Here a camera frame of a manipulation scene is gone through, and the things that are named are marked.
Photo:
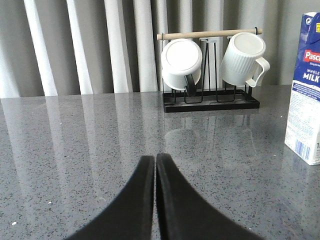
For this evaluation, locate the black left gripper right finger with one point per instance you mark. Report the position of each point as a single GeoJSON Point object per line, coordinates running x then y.
{"type": "Point", "coordinates": [184, 215]}

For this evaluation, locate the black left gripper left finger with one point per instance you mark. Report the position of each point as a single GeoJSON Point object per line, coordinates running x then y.
{"type": "Point", "coordinates": [130, 215]}

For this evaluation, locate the blue white milk carton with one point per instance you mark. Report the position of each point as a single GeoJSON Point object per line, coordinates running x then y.
{"type": "Point", "coordinates": [303, 121]}

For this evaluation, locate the black rack with wooden bar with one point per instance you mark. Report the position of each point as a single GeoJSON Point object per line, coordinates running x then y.
{"type": "Point", "coordinates": [208, 96]}

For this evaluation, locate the white smiley mug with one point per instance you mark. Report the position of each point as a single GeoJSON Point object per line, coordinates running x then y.
{"type": "Point", "coordinates": [181, 61]}

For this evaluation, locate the white ribbed mug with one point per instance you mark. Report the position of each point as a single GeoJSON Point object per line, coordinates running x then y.
{"type": "Point", "coordinates": [243, 62]}

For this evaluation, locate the grey white curtain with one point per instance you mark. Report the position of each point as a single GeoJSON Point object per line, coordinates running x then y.
{"type": "Point", "coordinates": [69, 47]}

